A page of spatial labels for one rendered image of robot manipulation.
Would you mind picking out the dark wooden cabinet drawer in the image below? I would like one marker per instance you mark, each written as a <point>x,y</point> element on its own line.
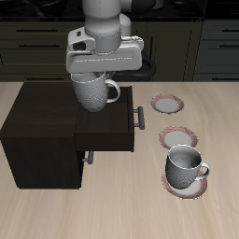
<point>104,130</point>

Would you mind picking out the dark wooden cabinet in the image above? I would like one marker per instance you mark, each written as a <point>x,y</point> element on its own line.
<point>37,124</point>

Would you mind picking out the dark kitchen cupboards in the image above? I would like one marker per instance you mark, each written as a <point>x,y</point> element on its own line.
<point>34,46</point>

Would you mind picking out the white red-rimmed plate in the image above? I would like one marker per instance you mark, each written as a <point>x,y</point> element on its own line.
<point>167,104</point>
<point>194,188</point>
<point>177,137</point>

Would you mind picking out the white textured porcelain mug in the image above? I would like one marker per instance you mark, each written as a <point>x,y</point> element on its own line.
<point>91,93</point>
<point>180,174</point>

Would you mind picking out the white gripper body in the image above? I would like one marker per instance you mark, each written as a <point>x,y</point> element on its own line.
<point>105,59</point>

